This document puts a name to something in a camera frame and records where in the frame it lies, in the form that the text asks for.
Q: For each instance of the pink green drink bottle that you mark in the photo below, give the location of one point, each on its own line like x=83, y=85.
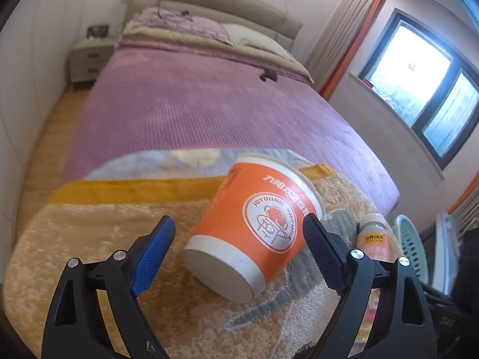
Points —
x=374, y=242

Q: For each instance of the black item on nightstand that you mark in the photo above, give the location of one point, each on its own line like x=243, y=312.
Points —
x=98, y=31

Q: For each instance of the bed with purple cover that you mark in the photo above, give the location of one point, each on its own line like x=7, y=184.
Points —
x=162, y=91

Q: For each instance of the purple pillow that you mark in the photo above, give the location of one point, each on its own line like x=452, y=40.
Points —
x=181, y=22

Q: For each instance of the dark object on bed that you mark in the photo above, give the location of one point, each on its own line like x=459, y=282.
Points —
x=269, y=74

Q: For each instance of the orange beige curtain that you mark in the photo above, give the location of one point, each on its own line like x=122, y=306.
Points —
x=339, y=43

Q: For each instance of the dark framed window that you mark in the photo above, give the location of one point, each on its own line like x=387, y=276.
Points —
x=428, y=84

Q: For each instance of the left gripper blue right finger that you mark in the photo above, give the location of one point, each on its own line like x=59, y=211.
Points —
x=402, y=327

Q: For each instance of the cream pillow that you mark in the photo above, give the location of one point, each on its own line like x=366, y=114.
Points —
x=240, y=35

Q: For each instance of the beige padded headboard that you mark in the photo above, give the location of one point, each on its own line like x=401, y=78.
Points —
x=254, y=14

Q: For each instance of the orange paper cup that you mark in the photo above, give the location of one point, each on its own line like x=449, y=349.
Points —
x=253, y=227

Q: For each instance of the light green plastic basket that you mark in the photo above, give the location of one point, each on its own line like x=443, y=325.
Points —
x=412, y=246

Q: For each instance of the beige bedside table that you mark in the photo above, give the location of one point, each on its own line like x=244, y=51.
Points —
x=88, y=57

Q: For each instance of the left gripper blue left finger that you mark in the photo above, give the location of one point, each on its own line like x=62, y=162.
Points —
x=75, y=327

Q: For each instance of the white wardrobe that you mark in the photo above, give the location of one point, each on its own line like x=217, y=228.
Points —
x=35, y=44

